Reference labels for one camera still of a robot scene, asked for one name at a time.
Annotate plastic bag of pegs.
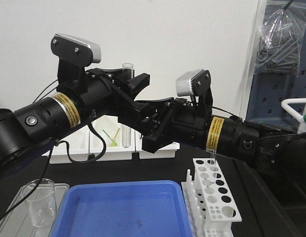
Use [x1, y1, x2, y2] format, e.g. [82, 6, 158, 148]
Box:
[254, 0, 306, 76]

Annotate middle white storage bin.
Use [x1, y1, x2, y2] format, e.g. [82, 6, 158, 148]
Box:
[92, 116, 135, 161]

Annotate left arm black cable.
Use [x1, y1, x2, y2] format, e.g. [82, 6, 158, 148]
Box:
[2, 81, 107, 215]

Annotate test tube in rack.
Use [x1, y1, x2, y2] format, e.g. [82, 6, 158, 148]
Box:
[209, 150, 217, 172]

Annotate black lab sink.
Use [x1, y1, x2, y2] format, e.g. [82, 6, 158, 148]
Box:
[241, 160, 306, 237]

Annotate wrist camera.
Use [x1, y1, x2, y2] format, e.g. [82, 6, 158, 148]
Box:
[176, 69, 211, 97]
[51, 33, 102, 67]

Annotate yellow green plastic droppers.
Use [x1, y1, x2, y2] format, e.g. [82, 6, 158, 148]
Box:
[102, 128, 120, 147]

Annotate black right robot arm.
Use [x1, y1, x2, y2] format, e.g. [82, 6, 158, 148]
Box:
[141, 98, 306, 184]

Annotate white storage bin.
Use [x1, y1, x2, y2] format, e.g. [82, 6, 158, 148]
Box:
[135, 131, 180, 159]
[50, 126, 89, 164]
[92, 116, 135, 161]

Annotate clear glass beaker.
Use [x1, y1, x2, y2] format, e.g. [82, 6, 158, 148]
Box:
[22, 178, 57, 228]

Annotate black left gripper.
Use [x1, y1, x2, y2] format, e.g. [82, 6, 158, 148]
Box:
[56, 66, 165, 135]

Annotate white test tube rack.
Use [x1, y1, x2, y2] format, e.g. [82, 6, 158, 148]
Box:
[181, 158, 242, 237]

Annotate grey metal tray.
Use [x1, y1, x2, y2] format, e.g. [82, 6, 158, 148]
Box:
[0, 183, 70, 237]

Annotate white lab faucet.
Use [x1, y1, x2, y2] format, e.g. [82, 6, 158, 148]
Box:
[281, 97, 306, 134]

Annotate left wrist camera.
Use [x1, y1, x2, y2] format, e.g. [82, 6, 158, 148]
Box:
[51, 33, 102, 67]

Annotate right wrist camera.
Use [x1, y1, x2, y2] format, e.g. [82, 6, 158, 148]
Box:
[176, 69, 211, 97]

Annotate clear glass test tube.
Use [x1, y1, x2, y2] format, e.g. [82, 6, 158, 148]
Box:
[122, 63, 134, 148]

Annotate right white storage bin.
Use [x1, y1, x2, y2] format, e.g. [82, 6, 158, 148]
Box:
[135, 131, 180, 159]

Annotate blue plastic tray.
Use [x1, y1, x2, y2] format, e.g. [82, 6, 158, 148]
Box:
[50, 180, 192, 237]

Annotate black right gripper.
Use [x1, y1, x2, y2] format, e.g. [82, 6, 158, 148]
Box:
[133, 97, 212, 153]

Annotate blue grey pegboard drying rack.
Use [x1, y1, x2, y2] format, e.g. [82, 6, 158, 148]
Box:
[246, 0, 306, 130]

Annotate left white storage bin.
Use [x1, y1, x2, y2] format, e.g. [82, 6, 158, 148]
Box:
[50, 126, 89, 164]

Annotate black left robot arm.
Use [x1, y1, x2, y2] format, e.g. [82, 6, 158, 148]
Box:
[0, 68, 166, 178]

